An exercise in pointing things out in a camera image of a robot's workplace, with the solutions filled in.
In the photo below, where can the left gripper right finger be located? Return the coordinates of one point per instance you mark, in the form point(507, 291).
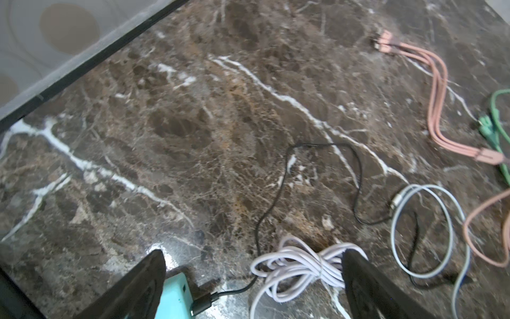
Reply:
point(371, 294)

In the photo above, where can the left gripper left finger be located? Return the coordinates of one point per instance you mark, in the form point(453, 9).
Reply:
point(135, 295)

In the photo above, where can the teal adapter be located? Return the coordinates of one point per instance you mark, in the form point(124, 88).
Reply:
point(176, 300)

